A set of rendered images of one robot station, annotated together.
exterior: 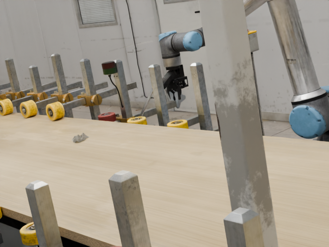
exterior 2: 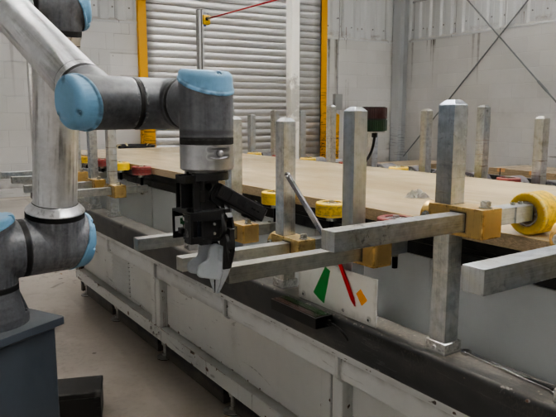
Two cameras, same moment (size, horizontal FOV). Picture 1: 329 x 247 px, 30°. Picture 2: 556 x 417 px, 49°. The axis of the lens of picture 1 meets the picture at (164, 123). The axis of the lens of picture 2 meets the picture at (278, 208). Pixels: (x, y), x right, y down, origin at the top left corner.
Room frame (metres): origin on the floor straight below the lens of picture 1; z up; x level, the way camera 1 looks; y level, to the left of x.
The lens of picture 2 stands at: (4.01, 0.13, 1.12)
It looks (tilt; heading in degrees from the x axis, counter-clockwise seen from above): 9 degrees down; 186
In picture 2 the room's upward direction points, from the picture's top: straight up
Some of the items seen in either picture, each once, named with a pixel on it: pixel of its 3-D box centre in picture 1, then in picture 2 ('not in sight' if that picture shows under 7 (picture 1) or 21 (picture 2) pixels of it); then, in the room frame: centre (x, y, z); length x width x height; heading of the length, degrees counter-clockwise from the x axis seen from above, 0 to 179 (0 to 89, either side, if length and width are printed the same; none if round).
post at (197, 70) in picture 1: (205, 122); (233, 203); (2.36, -0.16, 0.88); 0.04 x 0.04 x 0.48; 40
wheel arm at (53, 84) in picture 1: (32, 90); not in sight; (3.62, 0.74, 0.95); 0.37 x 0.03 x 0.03; 130
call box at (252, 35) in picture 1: (244, 43); not in sight; (2.16, -0.33, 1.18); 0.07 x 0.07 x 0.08; 40
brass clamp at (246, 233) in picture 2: not in sight; (238, 229); (2.38, -0.15, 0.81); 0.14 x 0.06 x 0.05; 40
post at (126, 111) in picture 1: (126, 111); (353, 222); (2.74, 0.16, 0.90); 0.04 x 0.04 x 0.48; 40
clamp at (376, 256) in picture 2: (125, 122); (361, 248); (2.76, 0.18, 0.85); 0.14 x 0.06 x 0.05; 40
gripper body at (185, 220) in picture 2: (176, 77); (203, 207); (3.01, -0.10, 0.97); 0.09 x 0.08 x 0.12; 130
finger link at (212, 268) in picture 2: (176, 98); (211, 270); (3.02, -0.08, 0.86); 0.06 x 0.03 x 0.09; 130
